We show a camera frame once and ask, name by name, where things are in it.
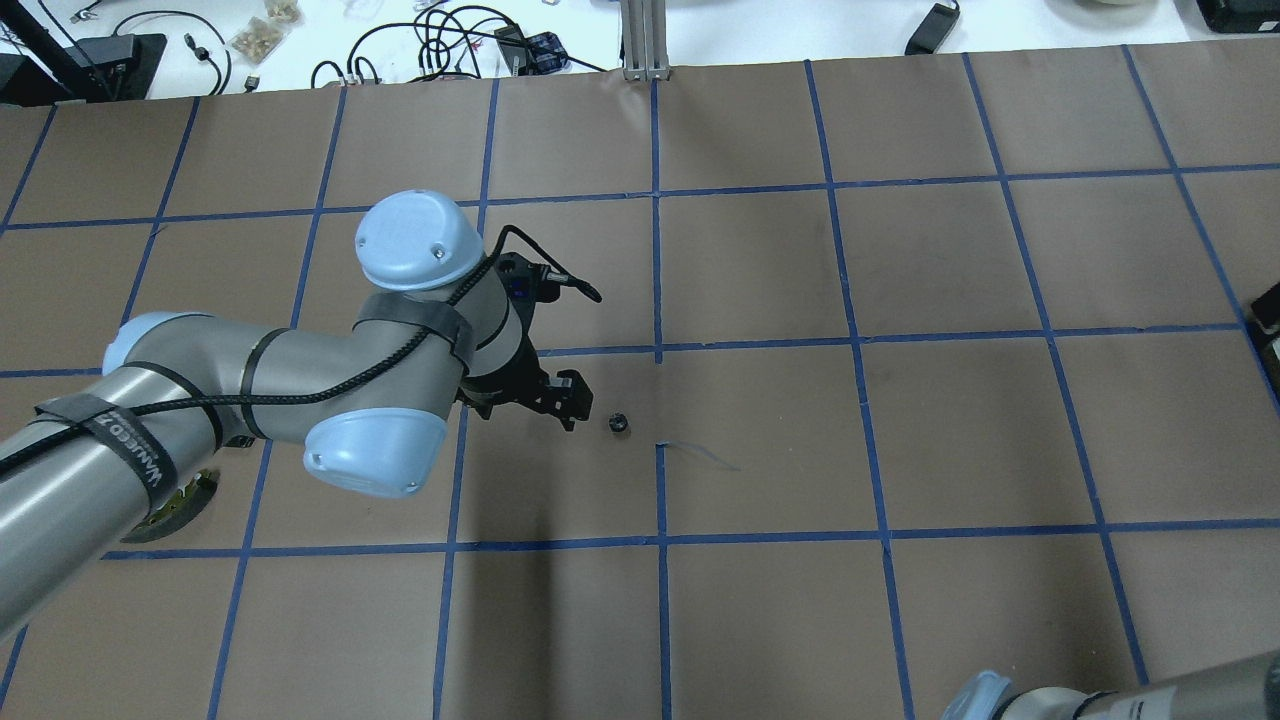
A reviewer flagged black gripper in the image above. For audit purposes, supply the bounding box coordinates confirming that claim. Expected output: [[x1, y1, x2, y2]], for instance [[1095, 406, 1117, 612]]
[[462, 350, 594, 432]]

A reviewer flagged black power adapter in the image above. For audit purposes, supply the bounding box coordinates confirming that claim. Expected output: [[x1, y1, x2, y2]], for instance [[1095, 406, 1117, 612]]
[[902, 1, 961, 56]]

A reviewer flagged aluminium frame post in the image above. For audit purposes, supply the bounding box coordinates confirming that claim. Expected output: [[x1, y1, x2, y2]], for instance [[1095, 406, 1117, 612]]
[[618, 0, 671, 82]]

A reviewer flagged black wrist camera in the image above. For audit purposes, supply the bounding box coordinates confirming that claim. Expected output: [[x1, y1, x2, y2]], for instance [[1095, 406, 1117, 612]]
[[495, 252, 562, 307]]

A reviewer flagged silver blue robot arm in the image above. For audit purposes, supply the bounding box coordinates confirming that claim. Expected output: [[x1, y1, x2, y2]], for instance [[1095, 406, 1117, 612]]
[[1, 190, 602, 635]]

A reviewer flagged olive green brake shoe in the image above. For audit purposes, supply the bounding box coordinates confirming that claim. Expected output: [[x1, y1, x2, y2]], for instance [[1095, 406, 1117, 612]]
[[120, 468, 221, 544]]

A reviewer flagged bag of wooden pieces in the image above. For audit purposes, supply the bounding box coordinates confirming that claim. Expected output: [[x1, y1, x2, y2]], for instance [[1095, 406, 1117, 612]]
[[230, 1, 303, 65]]

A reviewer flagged black camera stand base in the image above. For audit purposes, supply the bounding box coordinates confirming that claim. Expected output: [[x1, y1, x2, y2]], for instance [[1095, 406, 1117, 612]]
[[65, 33, 168, 101]]

